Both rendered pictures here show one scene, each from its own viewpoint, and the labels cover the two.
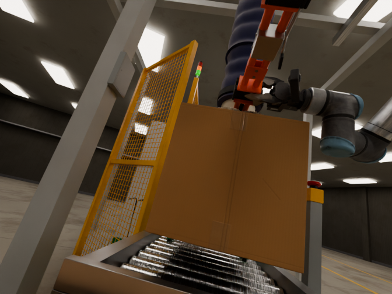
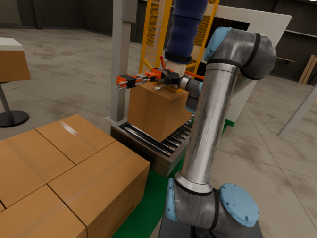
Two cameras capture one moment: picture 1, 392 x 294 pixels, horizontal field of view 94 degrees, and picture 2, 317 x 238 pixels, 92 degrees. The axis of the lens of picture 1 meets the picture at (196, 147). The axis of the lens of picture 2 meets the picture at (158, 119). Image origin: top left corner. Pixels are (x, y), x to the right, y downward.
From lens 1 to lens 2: 109 cm
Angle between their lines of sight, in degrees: 53
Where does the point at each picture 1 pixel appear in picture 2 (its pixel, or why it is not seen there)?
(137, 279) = (123, 132)
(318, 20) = not seen: outside the picture
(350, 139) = (190, 108)
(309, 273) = not seen: hidden behind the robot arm
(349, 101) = (195, 90)
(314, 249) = not seen: hidden behind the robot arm
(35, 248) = (117, 104)
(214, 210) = (141, 121)
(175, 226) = (133, 122)
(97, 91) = (118, 27)
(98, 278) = (117, 130)
